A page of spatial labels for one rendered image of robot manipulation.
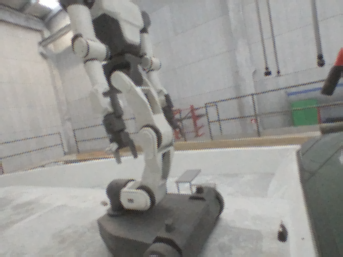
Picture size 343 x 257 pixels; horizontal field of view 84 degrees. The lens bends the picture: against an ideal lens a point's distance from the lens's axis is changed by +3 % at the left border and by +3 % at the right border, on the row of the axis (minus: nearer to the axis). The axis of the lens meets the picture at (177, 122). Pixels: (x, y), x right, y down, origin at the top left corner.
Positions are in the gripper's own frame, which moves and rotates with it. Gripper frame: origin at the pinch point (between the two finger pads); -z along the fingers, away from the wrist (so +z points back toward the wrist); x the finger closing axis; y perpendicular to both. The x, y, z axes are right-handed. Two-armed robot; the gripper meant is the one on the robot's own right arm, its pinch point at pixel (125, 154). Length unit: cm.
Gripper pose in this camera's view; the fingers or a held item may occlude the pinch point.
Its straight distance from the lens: 87.6
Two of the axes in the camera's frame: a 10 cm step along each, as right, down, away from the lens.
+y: 4.8, -1.4, 8.7
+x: 8.0, -3.3, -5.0
